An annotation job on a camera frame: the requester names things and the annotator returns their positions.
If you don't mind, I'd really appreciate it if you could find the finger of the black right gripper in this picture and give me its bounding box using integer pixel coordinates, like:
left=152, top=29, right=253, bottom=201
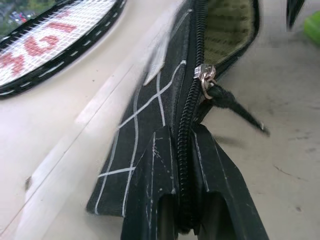
left=285, top=0, right=307, bottom=32

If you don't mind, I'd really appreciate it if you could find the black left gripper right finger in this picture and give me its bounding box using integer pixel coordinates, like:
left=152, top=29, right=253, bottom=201
left=190, top=124, right=270, bottom=240

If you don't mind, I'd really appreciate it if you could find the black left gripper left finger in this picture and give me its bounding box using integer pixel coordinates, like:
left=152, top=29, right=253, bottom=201
left=120, top=125, right=181, bottom=240

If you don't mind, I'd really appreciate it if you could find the black grid pouch with zipper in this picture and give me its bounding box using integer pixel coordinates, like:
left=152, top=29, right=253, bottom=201
left=86, top=0, right=271, bottom=238

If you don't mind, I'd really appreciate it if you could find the green highlighter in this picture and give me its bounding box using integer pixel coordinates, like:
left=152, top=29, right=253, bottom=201
left=303, top=6, right=320, bottom=44

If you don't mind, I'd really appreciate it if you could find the badminton racket with red logo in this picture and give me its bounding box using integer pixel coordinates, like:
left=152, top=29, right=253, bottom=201
left=0, top=0, right=126, bottom=97

